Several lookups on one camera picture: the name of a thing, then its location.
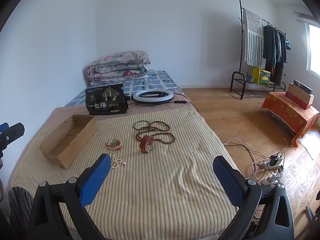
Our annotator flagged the black clothes rack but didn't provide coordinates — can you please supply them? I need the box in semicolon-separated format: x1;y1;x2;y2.
230;0;288;100

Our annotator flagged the white bead bracelet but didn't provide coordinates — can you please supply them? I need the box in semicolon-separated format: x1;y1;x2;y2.
109;152;127;170

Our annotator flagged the yellow striped towel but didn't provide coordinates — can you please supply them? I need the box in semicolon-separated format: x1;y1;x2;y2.
9;106;239;238

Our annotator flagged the brown bead necklace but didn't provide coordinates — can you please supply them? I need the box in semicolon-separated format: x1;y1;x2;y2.
136;121;176;145

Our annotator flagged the green bangle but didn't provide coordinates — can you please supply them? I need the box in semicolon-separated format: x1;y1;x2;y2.
133;121;150;131

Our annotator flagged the black snack bag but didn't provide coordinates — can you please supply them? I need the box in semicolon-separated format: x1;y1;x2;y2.
85;83;129;116

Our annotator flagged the yellow box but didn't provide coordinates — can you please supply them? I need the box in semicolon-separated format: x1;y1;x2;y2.
252;67;271;85

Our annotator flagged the brown cardboard box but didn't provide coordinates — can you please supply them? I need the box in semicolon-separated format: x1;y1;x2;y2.
39;114;98;169

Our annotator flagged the red string bead pendant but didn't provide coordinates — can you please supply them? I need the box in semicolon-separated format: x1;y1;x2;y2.
105;139;123;152

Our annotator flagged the folded floral quilt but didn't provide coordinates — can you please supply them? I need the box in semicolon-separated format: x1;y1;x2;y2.
86;50;152;82

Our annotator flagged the black hanging coat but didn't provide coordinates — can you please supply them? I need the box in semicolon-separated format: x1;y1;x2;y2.
274;30;287;85

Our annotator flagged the black charger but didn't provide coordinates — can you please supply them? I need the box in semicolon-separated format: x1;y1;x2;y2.
269;155;283;167

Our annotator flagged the striped hanging towel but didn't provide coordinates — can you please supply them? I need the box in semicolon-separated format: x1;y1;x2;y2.
242;9;264;67

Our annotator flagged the orange cloth covered table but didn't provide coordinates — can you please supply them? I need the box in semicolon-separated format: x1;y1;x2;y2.
261;92;320;147

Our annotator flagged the white floor cable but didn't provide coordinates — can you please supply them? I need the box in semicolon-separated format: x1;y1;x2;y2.
222;139;288;180

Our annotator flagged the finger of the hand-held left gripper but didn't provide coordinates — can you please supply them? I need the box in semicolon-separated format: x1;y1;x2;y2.
0;122;25;158

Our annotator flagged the dark hanging jacket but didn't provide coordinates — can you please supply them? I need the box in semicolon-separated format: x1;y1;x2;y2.
262;24;277;70

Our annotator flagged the white power strip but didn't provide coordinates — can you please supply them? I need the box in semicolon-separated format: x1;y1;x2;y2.
261;160;284;171
260;172;282;187

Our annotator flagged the dark flat box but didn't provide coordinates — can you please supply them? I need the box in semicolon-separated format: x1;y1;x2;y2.
293;80;313;93

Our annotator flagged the white ring light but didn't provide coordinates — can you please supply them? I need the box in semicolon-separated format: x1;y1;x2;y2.
125;89;173;104

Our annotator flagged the black ring light cable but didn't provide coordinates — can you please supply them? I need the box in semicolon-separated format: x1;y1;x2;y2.
172;100;199;112

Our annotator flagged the brown blanket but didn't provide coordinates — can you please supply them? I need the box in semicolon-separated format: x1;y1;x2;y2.
15;94;200;140

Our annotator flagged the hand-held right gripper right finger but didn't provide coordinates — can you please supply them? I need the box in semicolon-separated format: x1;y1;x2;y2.
212;155;295;240

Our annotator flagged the dark striped cloth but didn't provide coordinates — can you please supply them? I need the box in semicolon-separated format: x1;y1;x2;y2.
7;186;34;230

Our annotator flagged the red flat box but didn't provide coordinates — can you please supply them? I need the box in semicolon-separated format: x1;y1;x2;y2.
285;92;312;110

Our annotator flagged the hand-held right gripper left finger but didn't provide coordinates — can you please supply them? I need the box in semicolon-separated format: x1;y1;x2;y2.
28;153;112;240

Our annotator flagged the window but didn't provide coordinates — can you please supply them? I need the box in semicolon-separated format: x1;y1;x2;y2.
306;22;320;77

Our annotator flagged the blue checkered bed sheet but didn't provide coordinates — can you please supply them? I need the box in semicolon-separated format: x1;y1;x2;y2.
65;69;183;107

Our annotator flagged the light wooden box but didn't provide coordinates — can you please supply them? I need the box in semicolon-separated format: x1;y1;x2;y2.
287;82;315;105

